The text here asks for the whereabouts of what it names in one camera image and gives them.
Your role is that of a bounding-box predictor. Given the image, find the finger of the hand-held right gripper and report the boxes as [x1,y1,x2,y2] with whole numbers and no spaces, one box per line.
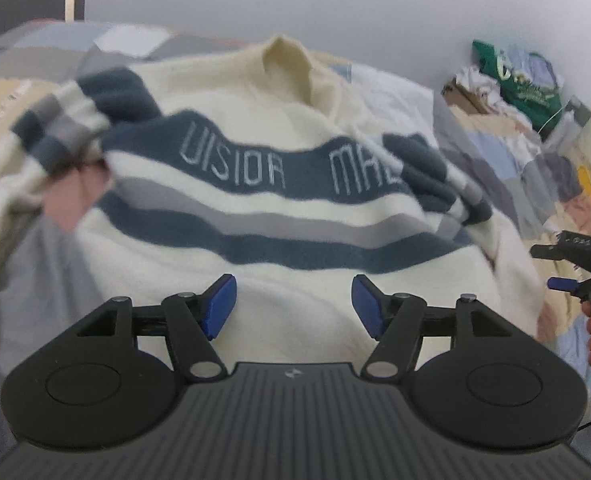
[529,230,591,267]
[546,276,591,297]

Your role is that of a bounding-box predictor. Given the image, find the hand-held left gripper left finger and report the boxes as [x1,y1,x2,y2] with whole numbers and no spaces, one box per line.
[70,273,238,382]

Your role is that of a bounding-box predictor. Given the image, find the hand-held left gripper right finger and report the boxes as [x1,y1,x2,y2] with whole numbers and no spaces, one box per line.
[351,274,519,381]

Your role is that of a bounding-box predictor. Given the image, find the cream sweater with blue stripes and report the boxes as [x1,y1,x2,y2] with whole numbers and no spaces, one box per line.
[0,34,549,391]

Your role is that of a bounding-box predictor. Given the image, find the pile of white clothes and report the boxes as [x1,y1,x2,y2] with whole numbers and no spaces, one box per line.
[454,63,507,112]

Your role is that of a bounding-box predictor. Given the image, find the grey cloth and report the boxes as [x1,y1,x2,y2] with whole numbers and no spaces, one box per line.
[519,152,584,202]

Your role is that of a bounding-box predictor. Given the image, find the white bottle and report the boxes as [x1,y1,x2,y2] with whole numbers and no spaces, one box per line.
[544,109,577,143]

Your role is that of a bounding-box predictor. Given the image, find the green bag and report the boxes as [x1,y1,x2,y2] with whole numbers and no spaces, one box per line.
[471,39,565,122]

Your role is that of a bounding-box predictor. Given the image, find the clear plastic bag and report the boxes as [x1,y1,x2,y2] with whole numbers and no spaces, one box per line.
[497,44,562,92]

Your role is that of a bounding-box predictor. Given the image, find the cardboard box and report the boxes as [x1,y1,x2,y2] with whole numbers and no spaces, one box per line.
[441,77,482,117]

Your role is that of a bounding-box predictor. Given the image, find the patchwork bed cover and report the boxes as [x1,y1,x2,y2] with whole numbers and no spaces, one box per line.
[0,18,591,461]

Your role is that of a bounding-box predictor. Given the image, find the white cable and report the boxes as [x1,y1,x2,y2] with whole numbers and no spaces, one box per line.
[536,95,566,136]

